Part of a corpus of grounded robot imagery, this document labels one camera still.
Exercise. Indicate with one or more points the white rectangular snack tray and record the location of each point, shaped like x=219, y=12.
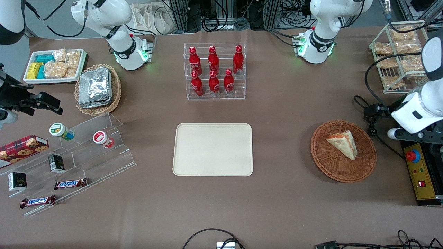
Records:
x=52, y=80

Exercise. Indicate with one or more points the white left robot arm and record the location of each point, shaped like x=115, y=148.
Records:
x=323, y=38

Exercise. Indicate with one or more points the yellow emergency stop box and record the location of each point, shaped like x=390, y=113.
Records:
x=420, y=173

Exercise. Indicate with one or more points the brown snickers bar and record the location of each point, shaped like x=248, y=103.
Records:
x=70, y=184
x=37, y=201

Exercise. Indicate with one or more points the red lid yogurt cup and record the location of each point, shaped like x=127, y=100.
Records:
x=101, y=138

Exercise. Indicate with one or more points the clear bag of crackers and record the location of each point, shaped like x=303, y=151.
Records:
x=71, y=72
x=73, y=58
x=59, y=55
x=55, y=69

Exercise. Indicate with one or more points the round brown wicker basket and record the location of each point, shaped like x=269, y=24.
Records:
x=332, y=162

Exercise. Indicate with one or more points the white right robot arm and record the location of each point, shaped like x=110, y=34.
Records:
x=123, y=45

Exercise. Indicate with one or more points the white cloth bag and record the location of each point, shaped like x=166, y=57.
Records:
x=152, y=19

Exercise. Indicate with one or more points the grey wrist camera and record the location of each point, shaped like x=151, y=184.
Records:
x=7, y=119
x=395, y=134

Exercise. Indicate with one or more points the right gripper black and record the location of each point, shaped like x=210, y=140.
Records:
x=14, y=97

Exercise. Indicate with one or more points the triangle sandwich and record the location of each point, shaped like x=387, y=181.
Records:
x=343, y=142

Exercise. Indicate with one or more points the small black white carton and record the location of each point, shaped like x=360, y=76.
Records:
x=17, y=181

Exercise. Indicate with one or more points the red emergency stop button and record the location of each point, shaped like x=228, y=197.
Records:
x=412, y=156

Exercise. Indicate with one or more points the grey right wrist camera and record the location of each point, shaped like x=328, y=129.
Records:
x=7, y=119

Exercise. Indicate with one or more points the clear acrylic bottle rack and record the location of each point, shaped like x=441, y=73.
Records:
x=215, y=97

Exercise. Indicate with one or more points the clear acrylic step display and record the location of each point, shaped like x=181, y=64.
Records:
x=104, y=162

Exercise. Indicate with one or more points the small silver device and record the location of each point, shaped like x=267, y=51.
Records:
x=225, y=245

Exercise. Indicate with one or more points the yellow snack pack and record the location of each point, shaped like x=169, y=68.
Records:
x=33, y=71

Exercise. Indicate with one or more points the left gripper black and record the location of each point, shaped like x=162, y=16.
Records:
x=372, y=111

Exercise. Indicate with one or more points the red cola bottle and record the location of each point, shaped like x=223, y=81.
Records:
x=214, y=84
x=228, y=83
x=238, y=60
x=194, y=62
x=197, y=86
x=213, y=61

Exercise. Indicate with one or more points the cream plastic tray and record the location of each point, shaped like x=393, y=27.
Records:
x=213, y=149

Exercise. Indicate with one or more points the teal snack pack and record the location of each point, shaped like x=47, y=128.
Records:
x=41, y=72
x=45, y=58

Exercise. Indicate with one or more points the green lid yogurt cup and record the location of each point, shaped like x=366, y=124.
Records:
x=60, y=131

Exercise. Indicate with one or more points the silver foil packet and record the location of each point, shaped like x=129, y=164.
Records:
x=95, y=84
x=93, y=105

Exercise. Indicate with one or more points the clear bag of bread snacks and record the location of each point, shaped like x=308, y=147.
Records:
x=383, y=48
x=406, y=46
x=392, y=82
x=387, y=63
x=412, y=63
x=402, y=33

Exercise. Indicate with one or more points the oval light wicker basket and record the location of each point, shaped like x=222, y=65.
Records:
x=116, y=91

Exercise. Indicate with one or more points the red tartan cookie box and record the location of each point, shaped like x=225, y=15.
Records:
x=20, y=150

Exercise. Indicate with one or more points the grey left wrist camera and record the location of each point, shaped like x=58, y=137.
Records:
x=395, y=134

